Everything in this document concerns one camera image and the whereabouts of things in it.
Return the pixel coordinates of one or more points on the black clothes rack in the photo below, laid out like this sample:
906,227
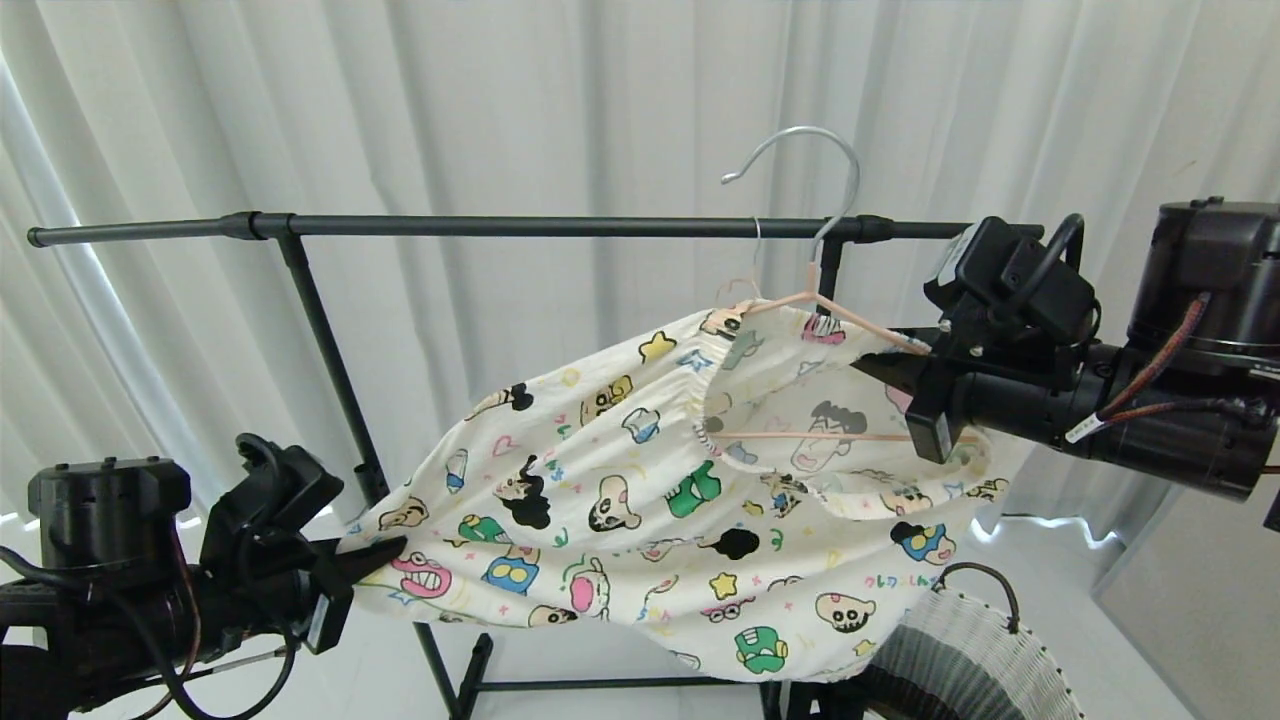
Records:
500,226

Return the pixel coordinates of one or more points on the pink clothes hanger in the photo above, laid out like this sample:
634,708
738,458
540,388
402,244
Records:
805,131
757,245

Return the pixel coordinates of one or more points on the cream printed garment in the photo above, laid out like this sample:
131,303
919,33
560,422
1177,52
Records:
600,560

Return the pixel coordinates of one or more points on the white curtain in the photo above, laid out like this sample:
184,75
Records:
500,100

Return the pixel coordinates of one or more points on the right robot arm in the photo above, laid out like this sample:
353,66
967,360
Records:
1220,270

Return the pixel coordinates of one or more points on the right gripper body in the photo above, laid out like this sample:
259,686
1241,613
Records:
1150,430

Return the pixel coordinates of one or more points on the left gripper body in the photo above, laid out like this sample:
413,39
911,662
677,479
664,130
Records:
150,630

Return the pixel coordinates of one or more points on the white laundry basket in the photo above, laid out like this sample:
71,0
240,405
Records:
960,660

